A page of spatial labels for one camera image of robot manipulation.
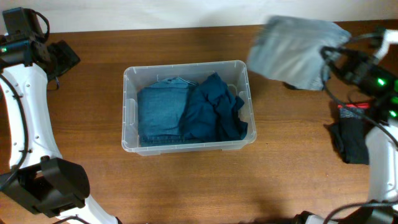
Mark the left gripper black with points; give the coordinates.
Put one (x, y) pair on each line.
(58, 58)

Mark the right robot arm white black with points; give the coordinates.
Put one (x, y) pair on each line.
(381, 141)

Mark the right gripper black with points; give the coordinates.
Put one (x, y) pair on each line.
(352, 58)

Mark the teal blue shirt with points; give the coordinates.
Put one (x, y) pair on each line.
(212, 113)

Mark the dark blue jeans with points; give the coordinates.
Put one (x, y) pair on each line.
(161, 108)

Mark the clear plastic storage container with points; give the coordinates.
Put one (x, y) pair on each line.
(234, 73)

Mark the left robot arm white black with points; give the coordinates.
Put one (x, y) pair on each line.
(40, 179)

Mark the light blue jeans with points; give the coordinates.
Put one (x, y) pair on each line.
(288, 49)

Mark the black shorts red waistband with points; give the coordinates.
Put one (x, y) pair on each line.
(348, 134)

